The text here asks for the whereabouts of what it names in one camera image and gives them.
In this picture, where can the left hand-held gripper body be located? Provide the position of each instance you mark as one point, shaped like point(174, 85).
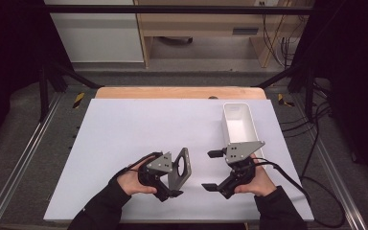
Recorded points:
point(159, 164)

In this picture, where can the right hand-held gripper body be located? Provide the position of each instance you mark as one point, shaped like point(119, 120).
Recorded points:
point(241, 151)

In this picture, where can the white rectangular plastic box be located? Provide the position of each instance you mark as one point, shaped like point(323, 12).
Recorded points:
point(239, 127)

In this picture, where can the person's left hand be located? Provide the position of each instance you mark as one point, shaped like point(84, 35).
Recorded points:
point(131, 182)

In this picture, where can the person's right hand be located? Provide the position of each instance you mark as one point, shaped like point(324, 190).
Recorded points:
point(263, 183)

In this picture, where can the white table sheet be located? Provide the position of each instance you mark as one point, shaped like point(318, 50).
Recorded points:
point(124, 134)

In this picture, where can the yellow black hazard tape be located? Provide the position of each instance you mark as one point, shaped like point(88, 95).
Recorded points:
point(79, 100)
point(284, 100)

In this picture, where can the beige wooden desk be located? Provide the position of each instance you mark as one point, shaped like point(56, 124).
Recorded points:
point(198, 24)

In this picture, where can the white cabinet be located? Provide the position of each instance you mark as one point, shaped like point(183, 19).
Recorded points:
point(99, 38)

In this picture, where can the black curtain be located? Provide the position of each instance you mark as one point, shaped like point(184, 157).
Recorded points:
point(6, 48)
point(357, 64)

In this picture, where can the black diagonal frame strut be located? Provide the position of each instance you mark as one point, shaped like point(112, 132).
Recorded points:
point(76, 75)
point(279, 76)

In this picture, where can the aluminium floor rail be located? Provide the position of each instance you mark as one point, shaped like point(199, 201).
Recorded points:
point(338, 185)
point(19, 159)

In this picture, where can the white wall socket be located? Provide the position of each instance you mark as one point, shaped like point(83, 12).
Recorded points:
point(262, 3)

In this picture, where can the black frame crossbar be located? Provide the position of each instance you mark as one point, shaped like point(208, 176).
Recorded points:
point(172, 9)

